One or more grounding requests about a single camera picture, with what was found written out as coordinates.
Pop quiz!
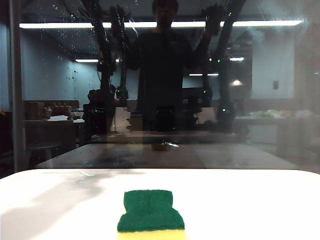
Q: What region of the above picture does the green and yellow sponge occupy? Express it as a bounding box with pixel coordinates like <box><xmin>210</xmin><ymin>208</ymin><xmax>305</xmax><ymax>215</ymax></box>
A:
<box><xmin>116</xmin><ymin>189</ymin><xmax>187</xmax><ymax>240</ymax></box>

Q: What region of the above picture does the large wet glass pane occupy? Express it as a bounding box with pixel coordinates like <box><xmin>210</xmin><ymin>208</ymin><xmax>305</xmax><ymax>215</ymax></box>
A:
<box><xmin>21</xmin><ymin>0</ymin><xmax>320</xmax><ymax>175</ymax></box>

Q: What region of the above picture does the round grey stool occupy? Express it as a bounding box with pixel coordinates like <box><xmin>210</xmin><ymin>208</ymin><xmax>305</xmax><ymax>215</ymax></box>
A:
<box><xmin>26</xmin><ymin>142</ymin><xmax>62</xmax><ymax>169</ymax></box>

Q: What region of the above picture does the grey metal window frame post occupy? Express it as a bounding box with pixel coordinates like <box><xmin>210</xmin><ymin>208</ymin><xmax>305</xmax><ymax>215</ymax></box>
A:
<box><xmin>8</xmin><ymin>0</ymin><xmax>27</xmax><ymax>174</ymax></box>

